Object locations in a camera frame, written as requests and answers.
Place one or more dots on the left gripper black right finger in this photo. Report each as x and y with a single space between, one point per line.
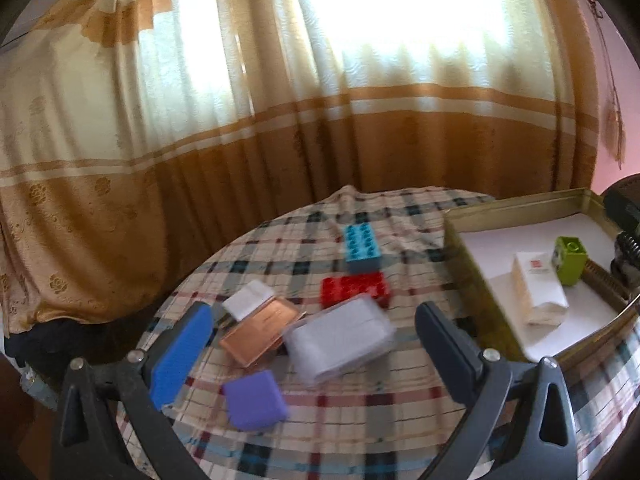
542 441

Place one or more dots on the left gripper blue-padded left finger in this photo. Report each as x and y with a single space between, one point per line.
87 443

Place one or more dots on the green building block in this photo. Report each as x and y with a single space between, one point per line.
569 259

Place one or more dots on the purple rectangular block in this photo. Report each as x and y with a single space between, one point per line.
255 402

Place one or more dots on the copper pink case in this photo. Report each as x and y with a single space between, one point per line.
261 331

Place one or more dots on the clear plastic box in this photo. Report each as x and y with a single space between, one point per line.
338 340

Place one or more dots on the red building brick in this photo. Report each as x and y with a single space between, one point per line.
336 289

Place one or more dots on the curtain tieback tassel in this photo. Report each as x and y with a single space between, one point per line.
615 134

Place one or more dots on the gold metal tin box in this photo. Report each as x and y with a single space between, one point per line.
492 330

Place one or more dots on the white tissue packet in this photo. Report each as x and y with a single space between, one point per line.
541 297

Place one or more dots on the white charger adapter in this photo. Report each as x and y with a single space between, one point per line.
248 299

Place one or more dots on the blue building brick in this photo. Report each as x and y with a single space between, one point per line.
362 254

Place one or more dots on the cream and brown curtain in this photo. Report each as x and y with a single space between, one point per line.
139 136

